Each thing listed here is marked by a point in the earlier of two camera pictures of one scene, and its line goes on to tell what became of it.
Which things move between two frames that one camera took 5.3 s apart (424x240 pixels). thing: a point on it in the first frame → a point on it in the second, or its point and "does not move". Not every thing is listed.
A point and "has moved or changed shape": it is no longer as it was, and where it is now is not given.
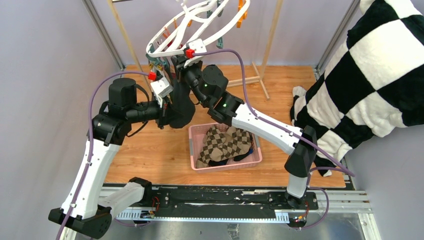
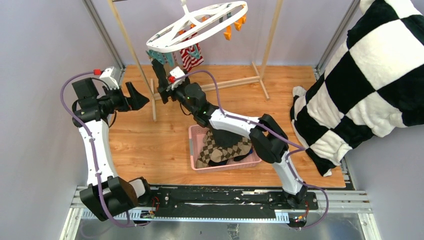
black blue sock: x=215 y=163 does not move
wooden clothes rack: x=229 y=81 does not move
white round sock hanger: x=187 y=33 has moved or changed shape
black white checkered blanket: x=374 y=87 does not move
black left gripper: x=165 y=111 → x=136 y=100
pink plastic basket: x=196 y=134 does not move
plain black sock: x=183 y=105 → x=225 y=139
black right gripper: x=178 y=63 → x=172 y=93
